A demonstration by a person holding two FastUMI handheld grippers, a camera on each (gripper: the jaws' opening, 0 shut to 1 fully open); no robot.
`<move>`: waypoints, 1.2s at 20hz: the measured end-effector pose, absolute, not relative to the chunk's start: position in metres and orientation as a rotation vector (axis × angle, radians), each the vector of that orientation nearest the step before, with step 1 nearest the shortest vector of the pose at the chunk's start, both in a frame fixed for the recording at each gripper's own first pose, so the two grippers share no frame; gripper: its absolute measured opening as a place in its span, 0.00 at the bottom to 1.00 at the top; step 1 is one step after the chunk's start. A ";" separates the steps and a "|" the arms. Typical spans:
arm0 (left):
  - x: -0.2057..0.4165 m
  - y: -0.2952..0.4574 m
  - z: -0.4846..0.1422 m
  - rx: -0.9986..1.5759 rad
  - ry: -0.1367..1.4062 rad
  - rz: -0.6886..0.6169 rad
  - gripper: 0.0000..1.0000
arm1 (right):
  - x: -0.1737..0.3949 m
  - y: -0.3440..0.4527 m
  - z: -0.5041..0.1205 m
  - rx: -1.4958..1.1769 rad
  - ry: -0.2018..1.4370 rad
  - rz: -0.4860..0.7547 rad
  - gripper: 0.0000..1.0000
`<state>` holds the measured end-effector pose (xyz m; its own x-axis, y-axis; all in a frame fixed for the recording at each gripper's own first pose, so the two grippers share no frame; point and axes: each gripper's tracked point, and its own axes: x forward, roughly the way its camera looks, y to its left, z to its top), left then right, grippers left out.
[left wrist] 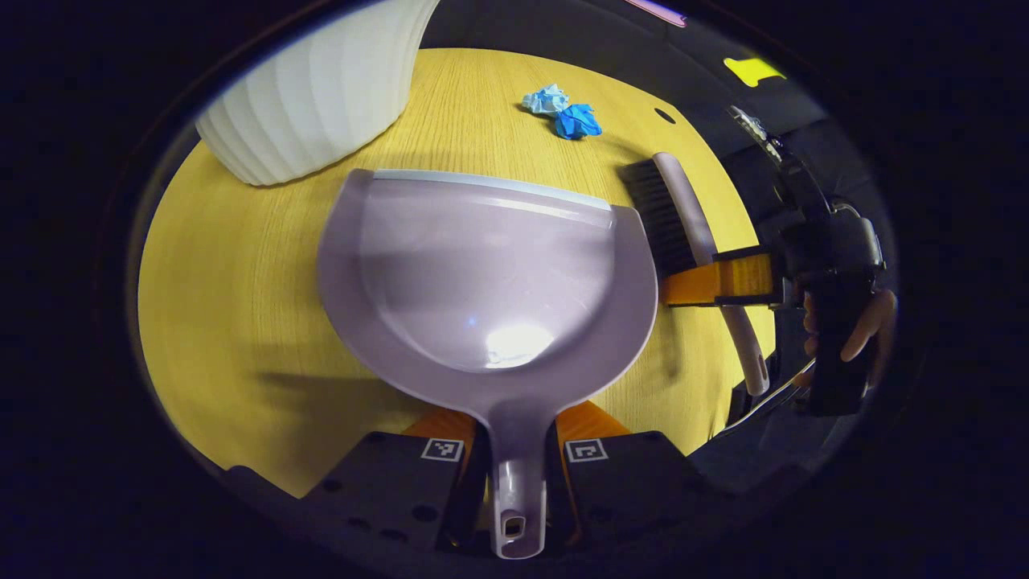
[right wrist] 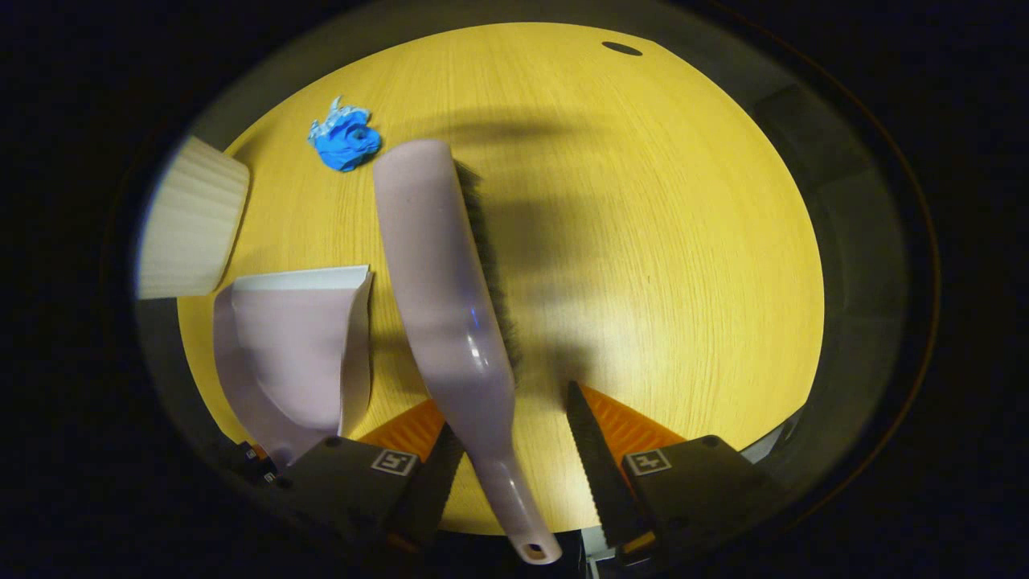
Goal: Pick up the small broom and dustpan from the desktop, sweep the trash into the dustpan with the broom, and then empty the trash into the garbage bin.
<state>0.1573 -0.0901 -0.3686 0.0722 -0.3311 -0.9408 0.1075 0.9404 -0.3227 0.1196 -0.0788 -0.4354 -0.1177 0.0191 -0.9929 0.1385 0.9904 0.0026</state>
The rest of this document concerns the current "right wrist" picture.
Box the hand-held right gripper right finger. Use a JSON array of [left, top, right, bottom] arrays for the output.
[[565, 380, 789, 565]]

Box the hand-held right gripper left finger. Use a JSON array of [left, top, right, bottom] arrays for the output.
[[277, 398, 467, 557]]

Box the pale pink dustpan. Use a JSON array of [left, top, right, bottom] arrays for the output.
[[212, 265, 375, 467]]

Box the pale pink small broom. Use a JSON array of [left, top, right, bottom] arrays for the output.
[[372, 138, 564, 565]]

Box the white ribbed garbage bin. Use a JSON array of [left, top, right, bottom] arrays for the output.
[[135, 135, 251, 301]]

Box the blue paper trash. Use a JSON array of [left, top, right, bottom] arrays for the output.
[[307, 96, 383, 173]]

